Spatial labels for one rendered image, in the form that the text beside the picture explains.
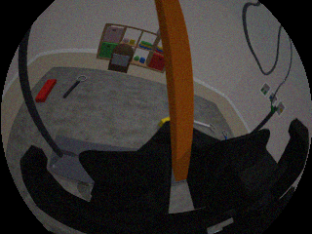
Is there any red rectangular block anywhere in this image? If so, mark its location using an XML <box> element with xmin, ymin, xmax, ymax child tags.
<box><xmin>35</xmin><ymin>79</ymin><xmax>56</xmax><ymax>102</ymax></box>

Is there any yellow rectangular block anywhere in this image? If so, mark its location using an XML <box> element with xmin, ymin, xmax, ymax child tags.
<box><xmin>157</xmin><ymin>117</ymin><xmax>169</xmax><ymax>126</ymax></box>

